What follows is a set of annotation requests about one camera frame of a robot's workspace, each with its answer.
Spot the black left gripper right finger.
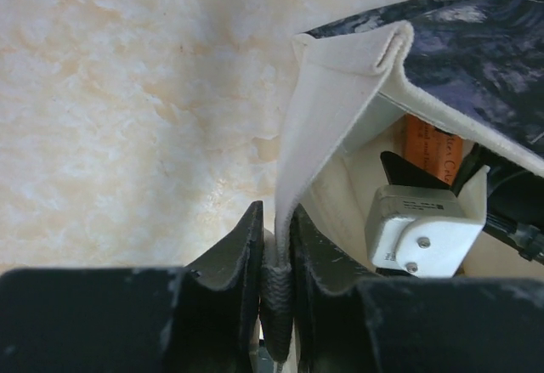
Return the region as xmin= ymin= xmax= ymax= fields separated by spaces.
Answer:
xmin=290 ymin=207 xmax=543 ymax=372

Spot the cream canvas tote bag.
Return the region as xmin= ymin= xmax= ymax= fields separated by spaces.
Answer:
xmin=258 ymin=0 xmax=544 ymax=365

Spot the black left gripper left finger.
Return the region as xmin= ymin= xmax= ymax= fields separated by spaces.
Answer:
xmin=1 ymin=201 xmax=264 ymax=372

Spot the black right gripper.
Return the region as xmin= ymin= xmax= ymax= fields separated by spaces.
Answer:
xmin=380 ymin=144 xmax=543 ymax=261

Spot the orange blue tube in bag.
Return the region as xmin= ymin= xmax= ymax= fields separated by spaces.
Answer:
xmin=402 ymin=115 xmax=473 ymax=185

